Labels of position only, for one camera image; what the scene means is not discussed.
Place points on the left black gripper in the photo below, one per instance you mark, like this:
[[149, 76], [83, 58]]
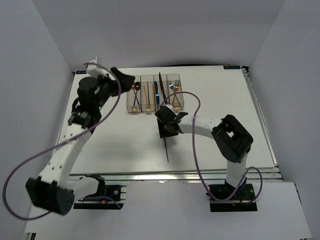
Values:
[[126, 80]]

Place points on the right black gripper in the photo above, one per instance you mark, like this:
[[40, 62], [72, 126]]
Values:
[[163, 132]]

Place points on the rainbow spoon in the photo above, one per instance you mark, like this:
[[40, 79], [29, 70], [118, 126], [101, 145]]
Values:
[[132, 87]]

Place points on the black spoon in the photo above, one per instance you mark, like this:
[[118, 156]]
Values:
[[137, 87]]

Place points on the blue chopstick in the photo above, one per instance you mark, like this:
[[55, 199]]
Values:
[[166, 149], [148, 96]]

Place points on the orange chopstick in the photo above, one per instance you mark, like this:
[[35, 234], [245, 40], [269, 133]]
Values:
[[154, 94], [145, 94]]

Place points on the blue knife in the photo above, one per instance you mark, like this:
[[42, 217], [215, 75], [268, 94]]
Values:
[[156, 91]]

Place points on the black knife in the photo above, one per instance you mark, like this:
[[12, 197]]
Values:
[[162, 87]]

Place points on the rainbow fork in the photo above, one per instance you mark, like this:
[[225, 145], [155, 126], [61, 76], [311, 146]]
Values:
[[171, 84]]

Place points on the gold fork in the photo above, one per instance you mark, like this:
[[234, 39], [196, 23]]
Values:
[[176, 102]]

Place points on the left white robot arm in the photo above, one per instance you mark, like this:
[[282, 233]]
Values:
[[51, 190]]

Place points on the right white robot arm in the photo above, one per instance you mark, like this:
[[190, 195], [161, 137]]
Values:
[[232, 139]]

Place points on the clear container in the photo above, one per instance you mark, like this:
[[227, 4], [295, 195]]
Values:
[[173, 77], [166, 88], [129, 99], [144, 80]]

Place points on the left blue corner sticker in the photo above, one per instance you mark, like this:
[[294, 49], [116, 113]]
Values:
[[80, 72]]

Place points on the blue corner sticker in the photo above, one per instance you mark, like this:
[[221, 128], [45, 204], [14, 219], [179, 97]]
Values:
[[80, 72], [231, 67]]

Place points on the right blue corner sticker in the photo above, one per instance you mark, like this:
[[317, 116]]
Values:
[[231, 67]]

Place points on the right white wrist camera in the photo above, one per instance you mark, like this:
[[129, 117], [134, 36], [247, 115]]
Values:
[[170, 107]]

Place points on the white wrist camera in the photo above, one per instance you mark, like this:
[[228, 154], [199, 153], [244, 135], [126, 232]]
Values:
[[95, 71], [170, 107]]

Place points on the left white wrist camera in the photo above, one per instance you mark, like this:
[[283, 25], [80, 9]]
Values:
[[95, 71]]

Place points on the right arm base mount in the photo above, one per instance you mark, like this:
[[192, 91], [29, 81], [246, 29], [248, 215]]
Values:
[[242, 201]]

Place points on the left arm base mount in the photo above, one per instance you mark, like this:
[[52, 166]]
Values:
[[105, 195]]

